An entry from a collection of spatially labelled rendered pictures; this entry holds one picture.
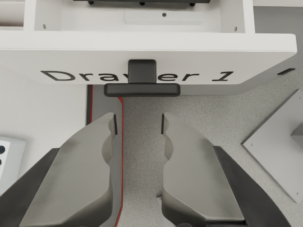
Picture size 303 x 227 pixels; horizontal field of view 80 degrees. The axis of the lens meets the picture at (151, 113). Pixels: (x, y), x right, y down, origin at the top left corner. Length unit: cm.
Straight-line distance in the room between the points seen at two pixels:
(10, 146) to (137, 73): 24
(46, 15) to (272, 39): 25
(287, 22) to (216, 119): 78
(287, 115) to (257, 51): 117
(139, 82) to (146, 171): 95
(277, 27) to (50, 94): 47
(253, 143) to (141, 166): 66
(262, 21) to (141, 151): 85
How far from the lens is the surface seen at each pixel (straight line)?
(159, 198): 113
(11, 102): 40
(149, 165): 110
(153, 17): 28
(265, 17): 45
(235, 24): 27
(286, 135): 133
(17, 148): 36
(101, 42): 18
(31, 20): 25
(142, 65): 18
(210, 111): 116
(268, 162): 128
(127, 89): 17
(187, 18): 29
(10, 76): 41
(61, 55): 19
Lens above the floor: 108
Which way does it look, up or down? 83 degrees down
